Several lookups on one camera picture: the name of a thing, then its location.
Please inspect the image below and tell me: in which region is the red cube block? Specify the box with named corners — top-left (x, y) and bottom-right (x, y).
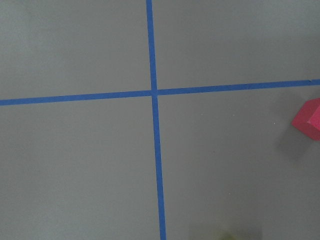
top-left (291, 98), bottom-right (320, 141)

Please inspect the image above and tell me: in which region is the yellow cube block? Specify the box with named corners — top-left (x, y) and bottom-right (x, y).
top-left (219, 232), bottom-right (239, 240)

